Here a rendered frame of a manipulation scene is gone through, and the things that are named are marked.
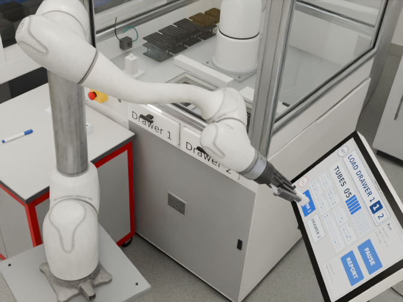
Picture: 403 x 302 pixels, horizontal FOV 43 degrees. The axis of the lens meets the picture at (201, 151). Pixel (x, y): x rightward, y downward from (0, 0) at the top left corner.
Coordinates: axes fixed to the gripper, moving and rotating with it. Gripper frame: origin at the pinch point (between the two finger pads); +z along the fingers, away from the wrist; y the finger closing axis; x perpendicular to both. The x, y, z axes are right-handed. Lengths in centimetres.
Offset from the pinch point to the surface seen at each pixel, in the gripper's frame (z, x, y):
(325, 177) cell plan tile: 3.8, -9.4, 4.1
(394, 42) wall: 197, -45, 290
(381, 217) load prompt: 3.8, -19.8, -21.9
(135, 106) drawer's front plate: -32, 43, 72
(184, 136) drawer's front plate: -16, 31, 51
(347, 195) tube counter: 3.8, -13.7, -7.6
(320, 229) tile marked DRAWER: 3.8, -1.3, -12.7
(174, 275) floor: 40, 101, 51
